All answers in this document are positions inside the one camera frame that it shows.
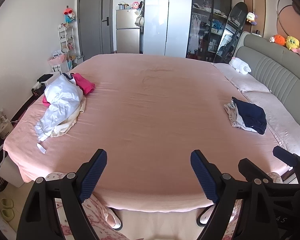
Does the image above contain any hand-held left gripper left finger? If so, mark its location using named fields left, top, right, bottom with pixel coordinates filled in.
left=16, top=149, right=108, bottom=240

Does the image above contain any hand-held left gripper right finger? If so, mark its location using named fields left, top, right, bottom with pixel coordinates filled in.
left=190, top=149, right=284, bottom=240

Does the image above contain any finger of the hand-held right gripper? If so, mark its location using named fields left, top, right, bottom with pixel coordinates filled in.
left=238, top=158, right=268, bottom=182
left=272, top=146, right=300, bottom=190

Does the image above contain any white garment with ties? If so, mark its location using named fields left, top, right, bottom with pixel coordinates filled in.
left=34, top=97, right=81, bottom=155

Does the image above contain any white navy-trimmed sweatshirt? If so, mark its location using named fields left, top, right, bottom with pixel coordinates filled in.
left=44, top=73, right=84, bottom=110

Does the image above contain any pink printed pajamas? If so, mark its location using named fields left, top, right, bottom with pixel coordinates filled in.
left=44, top=171, right=284, bottom=240

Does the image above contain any pink slipper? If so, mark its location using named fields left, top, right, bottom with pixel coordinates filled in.
left=106, top=207, right=123, bottom=230
left=196, top=206, right=215, bottom=228

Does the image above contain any white folded garment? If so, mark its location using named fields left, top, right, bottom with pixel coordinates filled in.
left=230, top=102, right=259, bottom=133

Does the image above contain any navy folded garment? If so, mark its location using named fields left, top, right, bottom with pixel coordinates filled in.
left=232, top=97, right=267, bottom=135

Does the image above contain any bed with pink sheet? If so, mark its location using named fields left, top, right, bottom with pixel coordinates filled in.
left=2, top=54, right=300, bottom=213

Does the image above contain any white bin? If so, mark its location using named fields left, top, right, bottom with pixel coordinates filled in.
left=0, top=145, right=25, bottom=188

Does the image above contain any grey padded headboard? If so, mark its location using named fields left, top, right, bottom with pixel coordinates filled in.
left=234, top=31, right=300, bottom=140

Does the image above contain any pink garment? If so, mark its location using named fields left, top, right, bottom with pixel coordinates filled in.
left=42, top=73, right=96, bottom=105

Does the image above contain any white humidifier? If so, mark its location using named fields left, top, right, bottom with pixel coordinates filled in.
left=0, top=109, right=14, bottom=139

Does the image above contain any yellow plush toy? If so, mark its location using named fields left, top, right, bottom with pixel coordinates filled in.
left=286, top=36, right=300, bottom=50

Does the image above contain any orange plush toy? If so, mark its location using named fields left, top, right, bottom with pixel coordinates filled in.
left=274, top=34, right=287, bottom=46

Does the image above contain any pink flower bouquet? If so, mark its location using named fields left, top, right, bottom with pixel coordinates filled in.
left=47, top=52, right=68, bottom=73

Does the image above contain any black standing mirror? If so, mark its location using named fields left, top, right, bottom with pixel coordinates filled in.
left=213, top=2, right=248, bottom=64

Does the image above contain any white shelf rack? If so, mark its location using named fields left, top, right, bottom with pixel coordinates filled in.
left=57, top=23, right=78, bottom=67

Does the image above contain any white purple plush toy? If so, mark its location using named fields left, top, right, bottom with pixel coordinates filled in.
left=245, top=11, right=258, bottom=26

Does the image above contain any silver fridge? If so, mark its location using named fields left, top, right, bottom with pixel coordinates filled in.
left=115, top=8, right=144, bottom=54

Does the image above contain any dark glass cabinet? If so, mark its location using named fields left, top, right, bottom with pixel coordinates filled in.
left=186, top=0, right=232, bottom=63

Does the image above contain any grey door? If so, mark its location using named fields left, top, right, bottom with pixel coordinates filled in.
left=77, top=0, right=115, bottom=62

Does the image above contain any white hanging bag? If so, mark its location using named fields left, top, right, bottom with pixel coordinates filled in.
left=135, top=10, right=145, bottom=28

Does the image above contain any red blue plush toy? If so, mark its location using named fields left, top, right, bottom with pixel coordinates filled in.
left=63, top=8, right=77, bottom=24

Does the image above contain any white wardrobe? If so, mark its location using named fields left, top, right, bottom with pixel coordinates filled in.
left=142, top=0, right=194, bottom=58

